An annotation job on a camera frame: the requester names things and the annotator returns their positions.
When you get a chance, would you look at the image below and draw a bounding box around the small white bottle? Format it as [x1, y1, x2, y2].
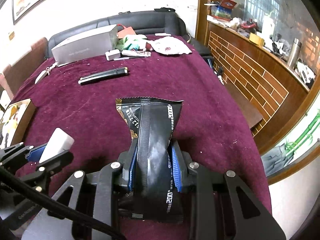
[39, 128, 74, 163]

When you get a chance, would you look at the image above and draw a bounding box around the black snack packet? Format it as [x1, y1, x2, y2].
[116, 97, 183, 223]

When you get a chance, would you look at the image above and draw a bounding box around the cardboard tray box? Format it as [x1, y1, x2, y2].
[1, 99, 36, 149]

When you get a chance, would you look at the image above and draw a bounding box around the maroon armchair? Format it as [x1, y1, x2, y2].
[1, 37, 48, 100]

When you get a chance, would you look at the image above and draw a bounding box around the white key fob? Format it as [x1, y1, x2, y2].
[35, 62, 57, 84]

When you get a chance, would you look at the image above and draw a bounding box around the black marker yellow cap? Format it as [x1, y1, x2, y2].
[78, 67, 129, 86]

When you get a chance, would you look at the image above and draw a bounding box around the small white charger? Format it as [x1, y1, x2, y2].
[105, 49, 121, 61]

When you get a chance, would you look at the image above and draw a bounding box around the silver sachet packet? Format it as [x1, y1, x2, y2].
[121, 50, 151, 57]

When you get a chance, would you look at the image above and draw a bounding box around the green cloth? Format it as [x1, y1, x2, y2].
[116, 34, 147, 51]

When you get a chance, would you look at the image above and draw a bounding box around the pink cloth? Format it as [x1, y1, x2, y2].
[147, 36, 192, 56]

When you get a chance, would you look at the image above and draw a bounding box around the grey shoe box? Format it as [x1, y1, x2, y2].
[52, 24, 118, 66]

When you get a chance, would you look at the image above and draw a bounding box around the red bag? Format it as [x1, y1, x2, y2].
[117, 24, 136, 39]

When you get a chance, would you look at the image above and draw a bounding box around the brown wooden cabinet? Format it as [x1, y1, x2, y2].
[195, 0, 319, 154]

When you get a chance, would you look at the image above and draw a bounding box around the black leather sofa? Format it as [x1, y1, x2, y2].
[44, 7, 213, 61]

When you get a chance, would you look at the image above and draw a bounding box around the steel thermos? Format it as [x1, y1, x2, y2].
[287, 38, 302, 69]

